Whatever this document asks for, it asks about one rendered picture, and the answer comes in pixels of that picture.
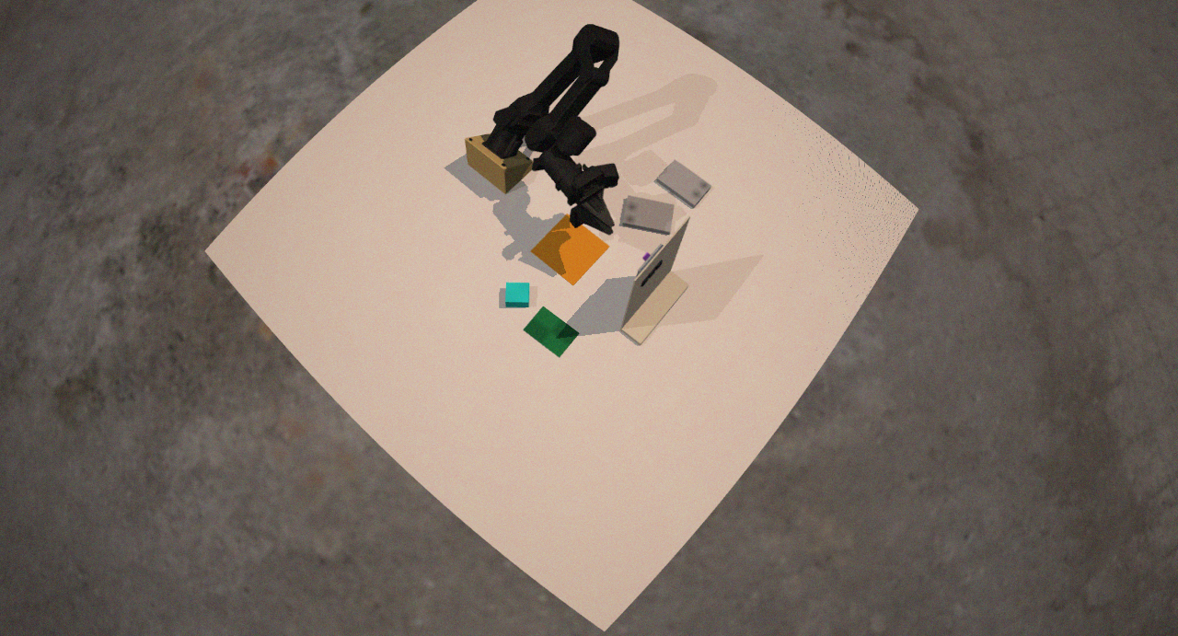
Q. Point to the teal cube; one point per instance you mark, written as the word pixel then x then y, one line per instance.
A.
pixel 517 295

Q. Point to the orange square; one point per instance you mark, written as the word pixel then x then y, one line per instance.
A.
pixel 570 251

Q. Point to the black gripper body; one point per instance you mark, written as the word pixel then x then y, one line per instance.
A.
pixel 575 184

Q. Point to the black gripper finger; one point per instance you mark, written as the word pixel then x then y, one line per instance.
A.
pixel 594 204
pixel 587 219

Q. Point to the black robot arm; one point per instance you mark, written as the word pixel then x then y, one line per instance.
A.
pixel 560 134

